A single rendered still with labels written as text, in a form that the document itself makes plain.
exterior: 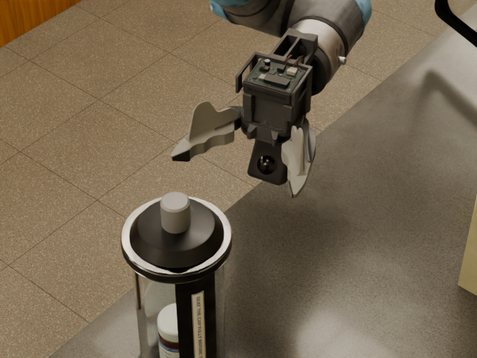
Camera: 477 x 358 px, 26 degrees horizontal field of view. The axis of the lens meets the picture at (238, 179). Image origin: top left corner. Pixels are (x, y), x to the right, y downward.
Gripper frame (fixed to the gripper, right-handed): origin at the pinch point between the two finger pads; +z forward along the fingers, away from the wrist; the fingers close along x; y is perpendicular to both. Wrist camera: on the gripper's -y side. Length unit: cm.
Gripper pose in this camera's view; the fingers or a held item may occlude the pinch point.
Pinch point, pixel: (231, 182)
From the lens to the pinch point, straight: 110.3
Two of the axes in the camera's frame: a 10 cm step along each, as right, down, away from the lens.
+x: 9.1, 2.8, -3.1
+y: 0.0, -7.4, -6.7
